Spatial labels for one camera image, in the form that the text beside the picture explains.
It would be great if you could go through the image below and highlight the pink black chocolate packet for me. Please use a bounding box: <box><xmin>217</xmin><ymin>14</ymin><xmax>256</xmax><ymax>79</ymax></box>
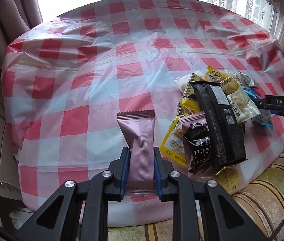
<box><xmin>179</xmin><ymin>111</ymin><xmax>212</xmax><ymax>175</ymax></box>

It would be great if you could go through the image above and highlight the blue snack packet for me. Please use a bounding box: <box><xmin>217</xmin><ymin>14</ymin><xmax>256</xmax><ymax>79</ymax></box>
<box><xmin>243</xmin><ymin>88</ymin><xmax>274</xmax><ymax>130</ymax></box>

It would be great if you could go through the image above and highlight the olive gold snack packet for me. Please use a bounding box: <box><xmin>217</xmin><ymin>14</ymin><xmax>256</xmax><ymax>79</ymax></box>
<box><xmin>176</xmin><ymin>97</ymin><xmax>201</xmax><ymax>118</ymax></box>

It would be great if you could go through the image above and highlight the yellow brown snack packet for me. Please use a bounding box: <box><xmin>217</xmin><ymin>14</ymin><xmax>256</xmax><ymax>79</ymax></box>
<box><xmin>205</xmin><ymin>65</ymin><xmax>228</xmax><ymax>83</ymax></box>

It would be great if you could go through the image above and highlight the long black snack packet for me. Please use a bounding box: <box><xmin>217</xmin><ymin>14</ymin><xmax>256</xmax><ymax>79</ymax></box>
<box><xmin>191</xmin><ymin>81</ymin><xmax>246</xmax><ymax>175</ymax></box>

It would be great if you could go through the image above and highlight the yellow tofu snack packet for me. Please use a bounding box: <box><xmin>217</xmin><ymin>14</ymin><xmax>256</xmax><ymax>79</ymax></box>
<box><xmin>159</xmin><ymin>119</ymin><xmax>188</xmax><ymax>167</ymax></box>

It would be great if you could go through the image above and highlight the white nut snack packet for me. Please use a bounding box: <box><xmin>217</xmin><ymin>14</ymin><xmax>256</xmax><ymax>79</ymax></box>
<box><xmin>220</xmin><ymin>77</ymin><xmax>260</xmax><ymax>124</ymax></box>

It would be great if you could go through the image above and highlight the pink curtain left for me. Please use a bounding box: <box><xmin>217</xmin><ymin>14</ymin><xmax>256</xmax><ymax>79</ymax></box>
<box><xmin>0</xmin><ymin>0</ymin><xmax>42</xmax><ymax>67</ymax></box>

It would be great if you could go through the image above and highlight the silver green snack packet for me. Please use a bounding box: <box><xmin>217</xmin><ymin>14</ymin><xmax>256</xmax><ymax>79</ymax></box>
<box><xmin>233</xmin><ymin>71</ymin><xmax>259</xmax><ymax>88</ymax></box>

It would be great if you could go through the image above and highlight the red checkered plastic tablecloth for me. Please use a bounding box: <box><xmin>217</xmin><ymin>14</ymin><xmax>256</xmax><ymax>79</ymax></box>
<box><xmin>2</xmin><ymin>0</ymin><xmax>284</xmax><ymax>210</ymax></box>

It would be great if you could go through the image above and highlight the pink snack bar packet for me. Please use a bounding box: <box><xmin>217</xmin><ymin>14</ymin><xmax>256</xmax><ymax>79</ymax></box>
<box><xmin>117</xmin><ymin>110</ymin><xmax>156</xmax><ymax>196</ymax></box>

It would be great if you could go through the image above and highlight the gold green snack packet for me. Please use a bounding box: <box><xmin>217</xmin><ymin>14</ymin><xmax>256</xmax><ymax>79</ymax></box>
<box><xmin>183</xmin><ymin>72</ymin><xmax>205</xmax><ymax>97</ymax></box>

